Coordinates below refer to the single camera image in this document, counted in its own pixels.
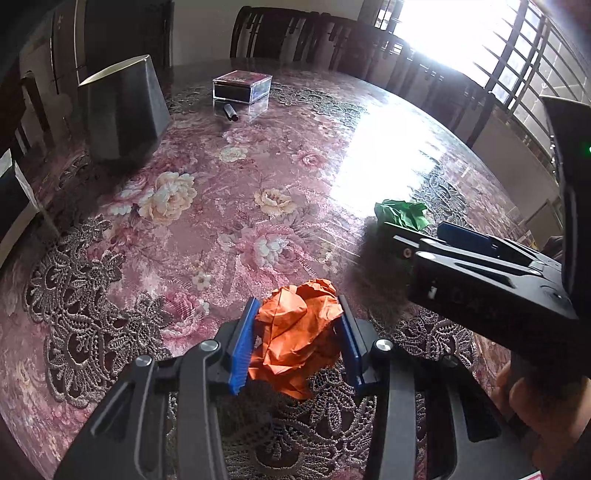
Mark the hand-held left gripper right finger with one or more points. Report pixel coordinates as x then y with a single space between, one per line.
351 346

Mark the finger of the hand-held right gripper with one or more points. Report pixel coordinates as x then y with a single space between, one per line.
464 237
485 295

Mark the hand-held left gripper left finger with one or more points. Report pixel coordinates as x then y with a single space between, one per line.
242 346

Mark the orange paper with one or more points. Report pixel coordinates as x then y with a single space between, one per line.
295 332

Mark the green paper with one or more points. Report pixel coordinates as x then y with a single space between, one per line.
399 214

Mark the black bin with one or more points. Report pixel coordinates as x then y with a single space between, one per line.
124 115

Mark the person's right hand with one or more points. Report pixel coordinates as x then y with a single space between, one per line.
540 406

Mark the floral tablecloth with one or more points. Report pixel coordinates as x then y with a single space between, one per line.
207 221

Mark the grey lace doily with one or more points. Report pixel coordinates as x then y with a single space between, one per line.
106 332

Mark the dark wooden chair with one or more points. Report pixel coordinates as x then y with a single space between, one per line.
381 55
261 32
450 101
321 41

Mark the black cylinder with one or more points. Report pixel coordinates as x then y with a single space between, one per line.
231 113

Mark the clear box with red insert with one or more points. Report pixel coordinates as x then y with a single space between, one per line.
241 86

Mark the dark wooden door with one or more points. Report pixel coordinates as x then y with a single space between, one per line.
134 27

